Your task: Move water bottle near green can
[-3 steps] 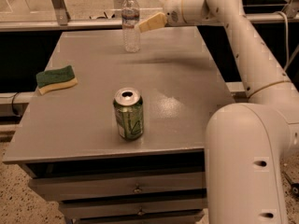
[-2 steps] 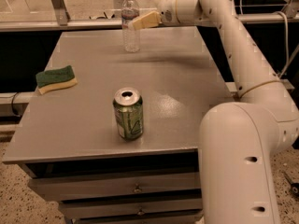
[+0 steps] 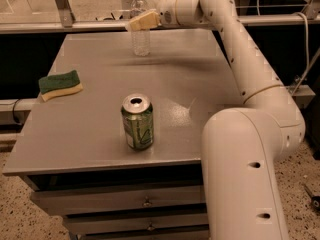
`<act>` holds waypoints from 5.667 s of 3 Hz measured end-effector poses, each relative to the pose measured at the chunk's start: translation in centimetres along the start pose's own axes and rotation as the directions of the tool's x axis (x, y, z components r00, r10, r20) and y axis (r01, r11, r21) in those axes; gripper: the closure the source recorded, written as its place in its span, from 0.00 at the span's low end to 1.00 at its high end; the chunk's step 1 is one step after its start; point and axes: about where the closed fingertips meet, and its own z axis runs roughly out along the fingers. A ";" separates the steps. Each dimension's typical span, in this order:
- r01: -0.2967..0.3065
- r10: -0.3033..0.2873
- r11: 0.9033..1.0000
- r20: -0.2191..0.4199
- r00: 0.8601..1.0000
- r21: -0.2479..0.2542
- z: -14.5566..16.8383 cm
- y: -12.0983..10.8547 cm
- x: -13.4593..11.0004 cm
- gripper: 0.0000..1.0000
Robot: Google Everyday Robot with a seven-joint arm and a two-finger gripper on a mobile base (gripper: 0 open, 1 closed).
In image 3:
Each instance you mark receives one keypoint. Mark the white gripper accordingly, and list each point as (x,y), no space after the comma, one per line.
(165,11)

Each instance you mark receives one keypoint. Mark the clear plastic water bottle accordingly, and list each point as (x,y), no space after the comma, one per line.
(140,38)

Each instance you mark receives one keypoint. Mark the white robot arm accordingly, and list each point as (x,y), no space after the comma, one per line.
(239,145)

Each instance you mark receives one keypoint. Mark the green soda can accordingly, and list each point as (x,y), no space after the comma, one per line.
(137,117)

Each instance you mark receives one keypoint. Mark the green and yellow sponge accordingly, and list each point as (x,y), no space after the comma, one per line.
(59,85)

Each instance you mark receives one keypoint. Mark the grey drawer cabinet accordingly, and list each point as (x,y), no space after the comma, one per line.
(78,141)

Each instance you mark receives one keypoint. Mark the top grey drawer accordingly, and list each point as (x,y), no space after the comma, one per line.
(117,198)

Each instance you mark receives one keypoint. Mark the grey drawer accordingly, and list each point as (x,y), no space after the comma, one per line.
(117,198)
(184,235)
(135,222)

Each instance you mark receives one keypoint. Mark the middle grey drawer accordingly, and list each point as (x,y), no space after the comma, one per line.
(135,222)

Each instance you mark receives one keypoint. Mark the bottom grey drawer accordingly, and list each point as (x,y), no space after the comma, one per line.
(184,235)

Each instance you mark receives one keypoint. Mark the black caster wheel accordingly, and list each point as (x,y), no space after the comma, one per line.
(315,200)

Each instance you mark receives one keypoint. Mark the metal guard rail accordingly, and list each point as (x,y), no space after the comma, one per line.
(49,16)

